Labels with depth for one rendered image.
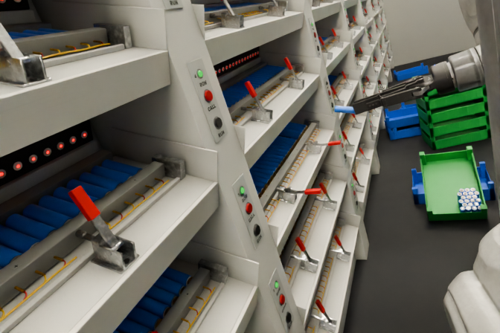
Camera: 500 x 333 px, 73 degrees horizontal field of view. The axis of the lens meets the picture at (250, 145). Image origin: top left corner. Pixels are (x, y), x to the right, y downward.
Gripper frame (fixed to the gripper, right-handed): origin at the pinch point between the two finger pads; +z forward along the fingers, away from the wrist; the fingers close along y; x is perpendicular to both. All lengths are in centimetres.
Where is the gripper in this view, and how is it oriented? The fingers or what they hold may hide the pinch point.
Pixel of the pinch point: (367, 103)
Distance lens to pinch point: 97.2
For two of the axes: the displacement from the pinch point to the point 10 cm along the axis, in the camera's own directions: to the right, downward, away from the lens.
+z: -8.2, 2.7, 5.1
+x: -4.3, -8.8, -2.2
